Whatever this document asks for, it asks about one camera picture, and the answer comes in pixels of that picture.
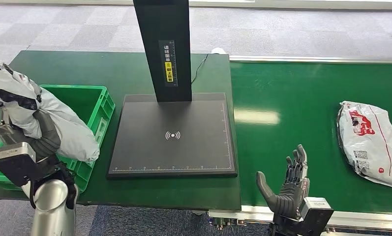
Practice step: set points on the grey plastic mailer package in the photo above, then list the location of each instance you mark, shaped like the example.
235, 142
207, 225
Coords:
368, 143
68, 130

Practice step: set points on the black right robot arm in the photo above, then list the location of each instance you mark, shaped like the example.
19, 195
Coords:
282, 228

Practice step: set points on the dark green table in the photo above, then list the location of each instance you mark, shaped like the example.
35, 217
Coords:
85, 68

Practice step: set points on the black inbound scanner machine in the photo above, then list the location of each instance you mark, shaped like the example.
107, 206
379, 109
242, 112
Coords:
173, 136

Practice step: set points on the small white round object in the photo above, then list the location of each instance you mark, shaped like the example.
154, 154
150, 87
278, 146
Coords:
218, 50

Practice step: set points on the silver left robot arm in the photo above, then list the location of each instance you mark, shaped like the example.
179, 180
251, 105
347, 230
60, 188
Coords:
52, 205

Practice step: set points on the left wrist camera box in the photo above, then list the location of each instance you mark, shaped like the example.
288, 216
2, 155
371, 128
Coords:
15, 161

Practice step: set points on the green conveyor belt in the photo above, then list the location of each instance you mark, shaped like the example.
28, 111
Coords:
290, 107

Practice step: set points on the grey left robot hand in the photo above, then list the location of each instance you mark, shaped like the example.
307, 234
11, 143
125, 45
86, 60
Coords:
50, 140

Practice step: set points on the green plastic crate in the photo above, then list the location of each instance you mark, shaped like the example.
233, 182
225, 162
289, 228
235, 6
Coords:
88, 104

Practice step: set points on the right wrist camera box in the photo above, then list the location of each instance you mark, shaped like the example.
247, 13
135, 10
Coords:
314, 215

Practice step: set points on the clear crate label holder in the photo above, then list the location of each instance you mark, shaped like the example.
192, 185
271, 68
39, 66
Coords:
101, 130

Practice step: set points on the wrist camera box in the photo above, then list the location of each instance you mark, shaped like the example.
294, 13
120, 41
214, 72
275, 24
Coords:
314, 215
15, 161

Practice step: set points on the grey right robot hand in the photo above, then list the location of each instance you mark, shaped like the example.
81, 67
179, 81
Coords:
290, 198

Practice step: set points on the black yellow column label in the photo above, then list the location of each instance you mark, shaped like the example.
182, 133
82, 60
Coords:
168, 64

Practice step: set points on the aluminium conveyor frame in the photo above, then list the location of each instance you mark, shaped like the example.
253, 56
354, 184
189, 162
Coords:
362, 219

